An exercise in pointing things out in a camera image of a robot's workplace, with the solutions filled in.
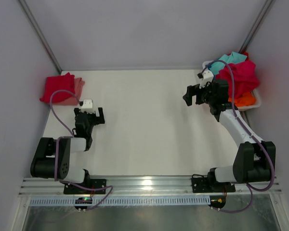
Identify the right aluminium corner post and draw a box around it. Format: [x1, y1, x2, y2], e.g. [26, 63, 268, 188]
[238, 0, 276, 53]

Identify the left black connector board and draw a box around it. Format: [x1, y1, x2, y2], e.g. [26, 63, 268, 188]
[74, 197, 92, 212]

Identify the white plastic basket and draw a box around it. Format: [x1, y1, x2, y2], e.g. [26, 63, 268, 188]
[202, 61, 261, 111]

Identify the turquoise t shirt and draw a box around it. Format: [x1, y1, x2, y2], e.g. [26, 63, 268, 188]
[209, 51, 246, 75]

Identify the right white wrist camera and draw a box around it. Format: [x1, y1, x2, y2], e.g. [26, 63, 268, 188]
[197, 70, 214, 89]

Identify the orange t shirt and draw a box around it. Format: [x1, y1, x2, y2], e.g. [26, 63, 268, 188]
[234, 92, 256, 108]

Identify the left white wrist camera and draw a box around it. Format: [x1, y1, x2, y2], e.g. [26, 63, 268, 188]
[80, 99, 94, 114]

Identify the right black connector board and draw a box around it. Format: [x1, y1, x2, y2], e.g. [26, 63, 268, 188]
[209, 197, 226, 211]

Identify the folded red t shirt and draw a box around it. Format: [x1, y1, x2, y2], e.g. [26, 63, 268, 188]
[39, 73, 75, 103]

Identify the black connector board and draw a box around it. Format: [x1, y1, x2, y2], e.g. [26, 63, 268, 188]
[74, 197, 92, 212]
[209, 197, 226, 211]

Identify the left aluminium corner post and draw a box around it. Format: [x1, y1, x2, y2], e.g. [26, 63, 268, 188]
[17, 0, 63, 74]

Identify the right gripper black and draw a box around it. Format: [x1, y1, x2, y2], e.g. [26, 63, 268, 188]
[183, 80, 216, 106]

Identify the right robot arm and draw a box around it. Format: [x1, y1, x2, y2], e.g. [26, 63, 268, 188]
[183, 79, 276, 192]

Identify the aluminium corner post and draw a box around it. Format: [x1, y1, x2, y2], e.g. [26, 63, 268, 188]
[238, 0, 276, 53]
[17, 0, 63, 74]

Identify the folded salmon pink t shirt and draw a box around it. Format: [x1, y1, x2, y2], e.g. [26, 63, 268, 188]
[58, 77, 85, 106]

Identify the slotted white cable duct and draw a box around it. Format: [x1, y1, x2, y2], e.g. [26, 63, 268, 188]
[28, 195, 210, 206]

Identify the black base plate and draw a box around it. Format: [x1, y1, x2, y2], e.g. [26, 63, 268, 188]
[61, 179, 107, 195]
[191, 174, 236, 193]

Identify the red t shirt in basket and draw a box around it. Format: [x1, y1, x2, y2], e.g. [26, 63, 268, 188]
[241, 52, 249, 61]

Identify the aluminium front rail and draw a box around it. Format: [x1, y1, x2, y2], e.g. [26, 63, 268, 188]
[18, 175, 282, 198]

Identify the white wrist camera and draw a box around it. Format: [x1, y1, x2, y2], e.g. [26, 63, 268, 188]
[197, 70, 214, 89]
[80, 99, 94, 114]

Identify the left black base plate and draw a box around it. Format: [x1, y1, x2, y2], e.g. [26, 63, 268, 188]
[61, 179, 107, 195]

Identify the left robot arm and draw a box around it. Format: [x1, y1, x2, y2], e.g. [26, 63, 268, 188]
[30, 107, 105, 193]

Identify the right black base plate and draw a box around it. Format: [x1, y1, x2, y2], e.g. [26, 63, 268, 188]
[191, 174, 236, 193]

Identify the magenta t shirt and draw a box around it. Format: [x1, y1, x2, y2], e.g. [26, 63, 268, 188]
[215, 60, 260, 99]

